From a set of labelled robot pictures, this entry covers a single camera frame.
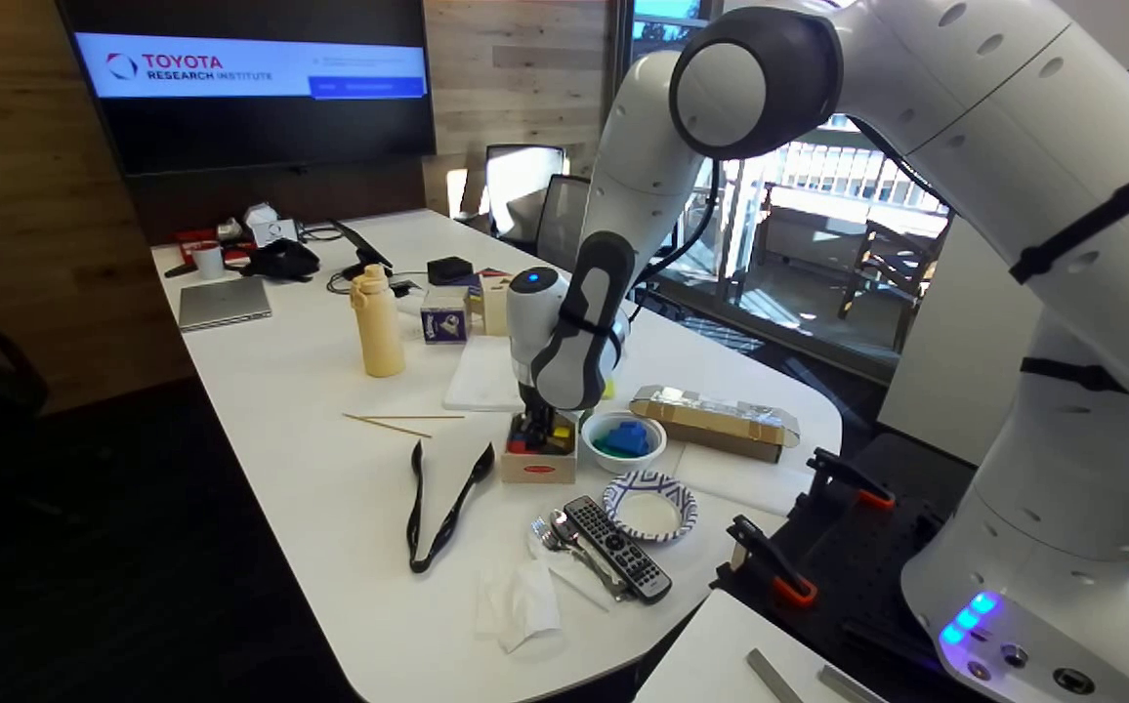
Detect cardboard foil box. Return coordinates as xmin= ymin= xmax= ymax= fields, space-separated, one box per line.
xmin=631 ymin=387 xmax=801 ymax=460

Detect blue patterned plate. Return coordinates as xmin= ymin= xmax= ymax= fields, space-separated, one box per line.
xmin=602 ymin=472 xmax=696 ymax=546

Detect white cutting board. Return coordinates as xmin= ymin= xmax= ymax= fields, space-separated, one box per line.
xmin=441 ymin=335 xmax=519 ymax=412

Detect wall-mounted television screen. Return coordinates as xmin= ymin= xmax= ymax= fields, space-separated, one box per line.
xmin=55 ymin=0 xmax=434 ymax=182

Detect cream plastic bottle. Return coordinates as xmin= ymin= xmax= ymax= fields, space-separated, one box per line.
xmin=353 ymin=267 xmax=406 ymax=379

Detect white mug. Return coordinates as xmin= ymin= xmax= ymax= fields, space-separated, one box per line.
xmin=191 ymin=248 xmax=223 ymax=282

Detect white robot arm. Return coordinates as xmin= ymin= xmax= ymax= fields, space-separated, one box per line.
xmin=514 ymin=0 xmax=1129 ymax=703

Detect blue patterned cube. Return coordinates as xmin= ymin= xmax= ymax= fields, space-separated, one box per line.
xmin=424 ymin=308 xmax=471 ymax=346

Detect wooden chopstick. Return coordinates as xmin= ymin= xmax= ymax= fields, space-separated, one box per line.
xmin=343 ymin=415 xmax=434 ymax=438

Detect crumpled white cloth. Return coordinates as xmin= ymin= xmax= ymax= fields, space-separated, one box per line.
xmin=475 ymin=562 xmax=559 ymax=654

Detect grey office chair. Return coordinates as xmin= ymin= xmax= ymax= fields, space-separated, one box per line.
xmin=537 ymin=178 xmax=590 ymax=269

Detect wooden box with objects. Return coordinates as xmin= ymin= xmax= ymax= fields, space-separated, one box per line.
xmin=497 ymin=415 xmax=580 ymax=485

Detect black pouch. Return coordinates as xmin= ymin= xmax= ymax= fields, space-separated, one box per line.
xmin=244 ymin=240 xmax=322 ymax=282

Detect white bowl with blue item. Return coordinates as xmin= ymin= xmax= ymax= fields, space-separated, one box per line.
xmin=583 ymin=412 xmax=670 ymax=472

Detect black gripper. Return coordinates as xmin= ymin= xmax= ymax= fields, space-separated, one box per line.
xmin=519 ymin=387 xmax=559 ymax=450

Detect silver laptop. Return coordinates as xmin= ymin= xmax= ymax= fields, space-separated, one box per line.
xmin=182 ymin=277 xmax=270 ymax=331

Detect black remote control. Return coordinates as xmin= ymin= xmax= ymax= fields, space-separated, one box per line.
xmin=562 ymin=497 xmax=672 ymax=605

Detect black clamp orange tip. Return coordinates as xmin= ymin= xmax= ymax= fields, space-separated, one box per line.
xmin=717 ymin=515 xmax=816 ymax=611
xmin=805 ymin=450 xmax=900 ymax=513

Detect black kitchen tongs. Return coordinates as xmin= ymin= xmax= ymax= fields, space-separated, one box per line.
xmin=404 ymin=438 xmax=499 ymax=577

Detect small wooden crate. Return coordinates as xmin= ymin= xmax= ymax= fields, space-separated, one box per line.
xmin=481 ymin=273 xmax=510 ymax=335

